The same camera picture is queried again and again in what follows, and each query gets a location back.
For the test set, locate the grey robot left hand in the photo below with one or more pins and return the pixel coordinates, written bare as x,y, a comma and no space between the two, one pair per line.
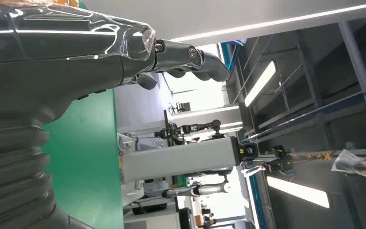
60,63

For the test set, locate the grey column machine stand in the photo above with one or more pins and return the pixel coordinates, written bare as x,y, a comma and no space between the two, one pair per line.
176,158

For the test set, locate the white cabinet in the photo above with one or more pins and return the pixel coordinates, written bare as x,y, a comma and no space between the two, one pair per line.
154,219

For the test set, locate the long ceiling light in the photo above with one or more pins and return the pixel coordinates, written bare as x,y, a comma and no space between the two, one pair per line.
260,83
298,192

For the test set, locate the person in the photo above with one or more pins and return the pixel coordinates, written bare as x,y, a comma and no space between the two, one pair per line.
209,221

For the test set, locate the clear plastic bag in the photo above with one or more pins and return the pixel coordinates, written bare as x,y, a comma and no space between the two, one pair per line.
353,164

